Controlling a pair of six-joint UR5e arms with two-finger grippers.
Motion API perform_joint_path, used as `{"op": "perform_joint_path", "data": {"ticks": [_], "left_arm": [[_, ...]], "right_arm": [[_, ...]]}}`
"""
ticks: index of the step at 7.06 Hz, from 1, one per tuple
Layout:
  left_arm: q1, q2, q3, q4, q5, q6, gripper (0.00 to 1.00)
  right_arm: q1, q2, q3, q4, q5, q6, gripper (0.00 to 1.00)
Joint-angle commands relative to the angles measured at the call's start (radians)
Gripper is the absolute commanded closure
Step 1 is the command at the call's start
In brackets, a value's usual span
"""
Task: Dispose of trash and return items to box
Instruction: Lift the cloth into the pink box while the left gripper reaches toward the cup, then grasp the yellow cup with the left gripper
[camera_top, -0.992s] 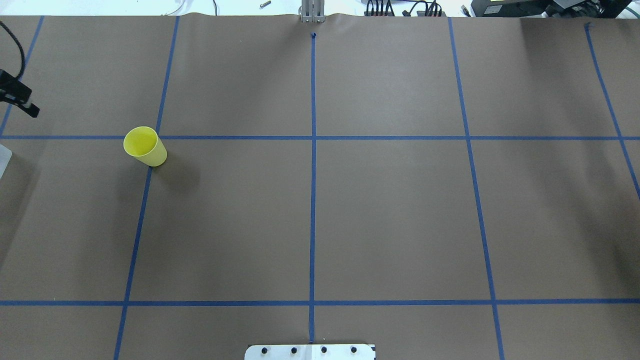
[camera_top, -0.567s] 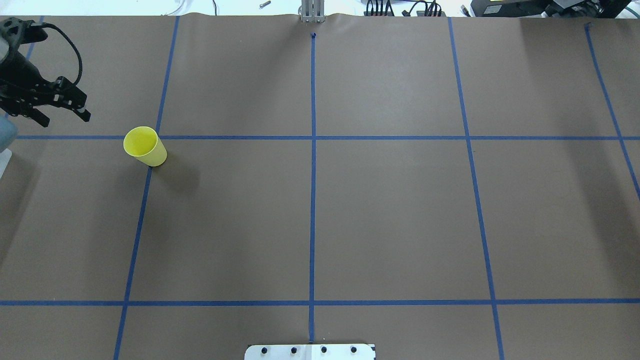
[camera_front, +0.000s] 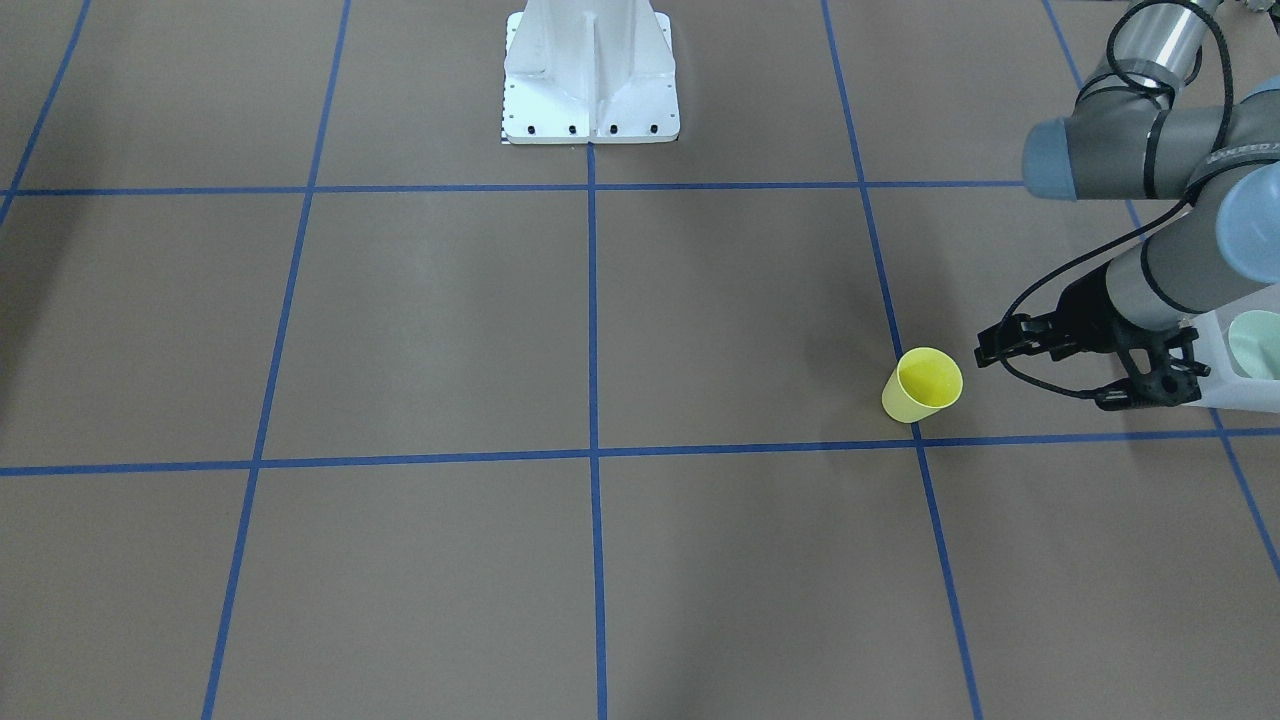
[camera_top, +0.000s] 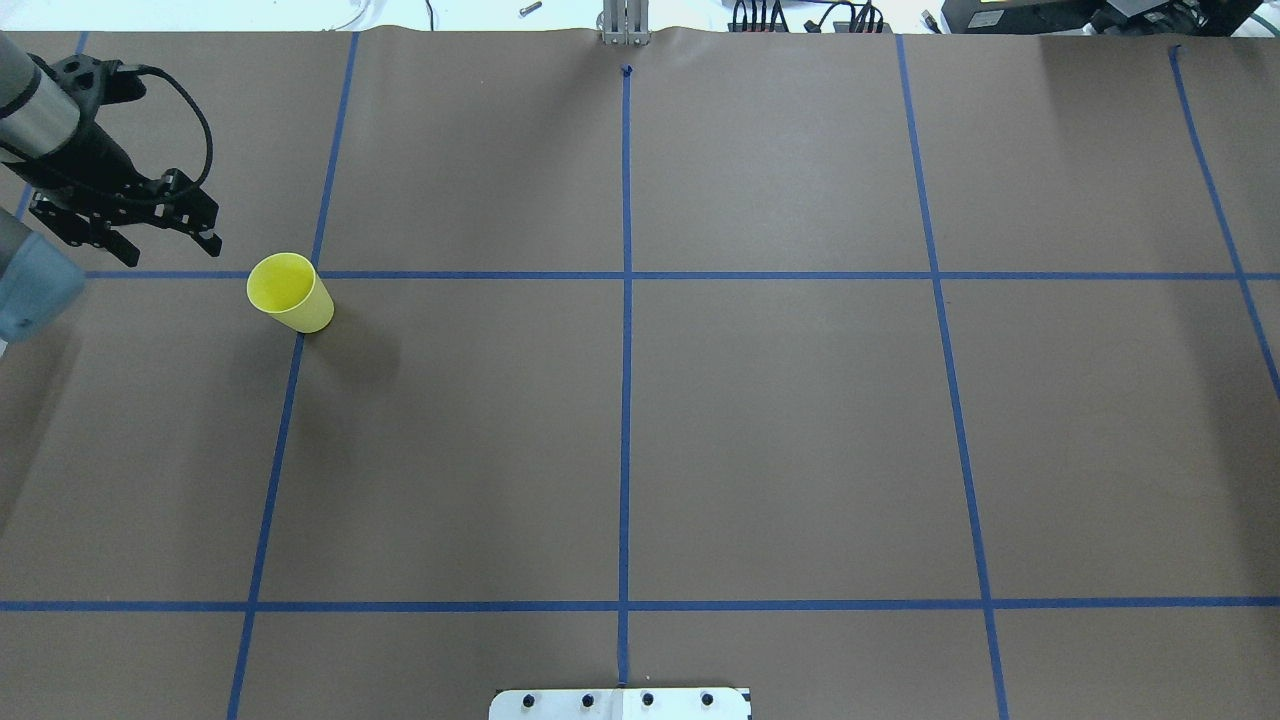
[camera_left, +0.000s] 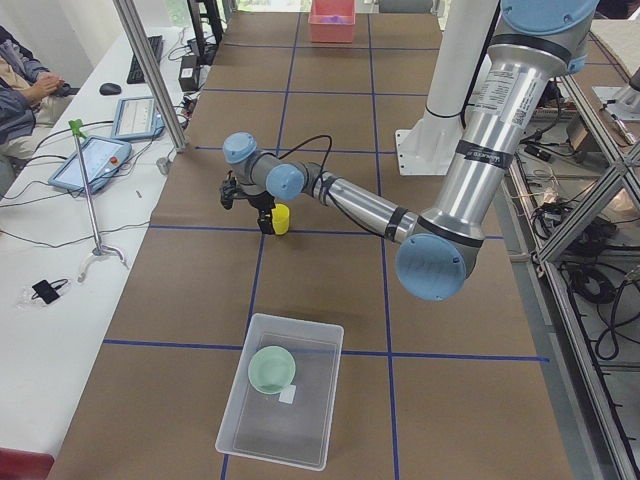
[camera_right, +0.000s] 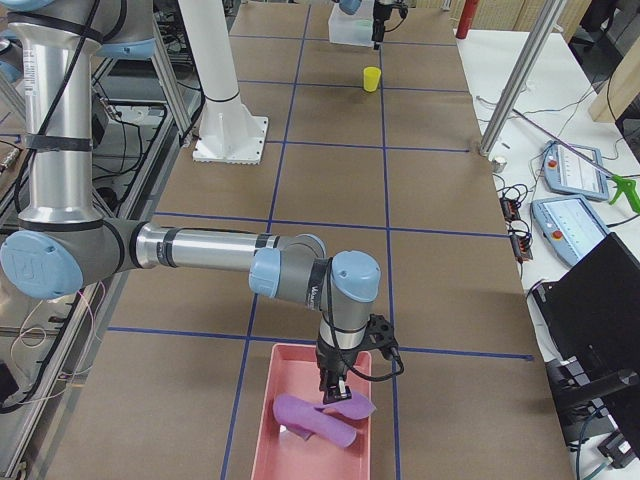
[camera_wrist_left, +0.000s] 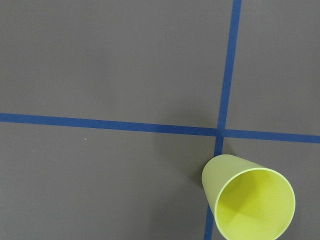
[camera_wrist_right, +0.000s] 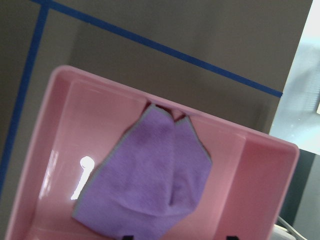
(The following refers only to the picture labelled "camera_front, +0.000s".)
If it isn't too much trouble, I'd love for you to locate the yellow plastic cup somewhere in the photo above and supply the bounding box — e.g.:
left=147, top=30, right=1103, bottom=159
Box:
left=879, top=347, right=964, bottom=424

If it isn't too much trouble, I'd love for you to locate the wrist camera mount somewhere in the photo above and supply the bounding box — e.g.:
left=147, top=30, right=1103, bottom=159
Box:
left=1093, top=324, right=1212, bottom=413

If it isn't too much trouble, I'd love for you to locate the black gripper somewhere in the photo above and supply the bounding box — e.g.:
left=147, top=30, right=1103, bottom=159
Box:
left=974, top=270, right=1124, bottom=368

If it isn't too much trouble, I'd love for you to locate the pale green bowl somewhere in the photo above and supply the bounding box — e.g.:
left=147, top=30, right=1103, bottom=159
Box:
left=1228, top=309, right=1279, bottom=380

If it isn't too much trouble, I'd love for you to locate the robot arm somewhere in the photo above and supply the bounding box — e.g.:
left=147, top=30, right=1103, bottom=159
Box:
left=975, top=1, right=1277, bottom=366

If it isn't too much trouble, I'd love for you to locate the clear plastic bin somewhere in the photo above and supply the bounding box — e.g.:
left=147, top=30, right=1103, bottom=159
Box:
left=1190, top=309, right=1279, bottom=414

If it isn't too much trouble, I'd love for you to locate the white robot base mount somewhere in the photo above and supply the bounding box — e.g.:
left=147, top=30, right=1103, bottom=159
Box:
left=500, top=1, right=681, bottom=145

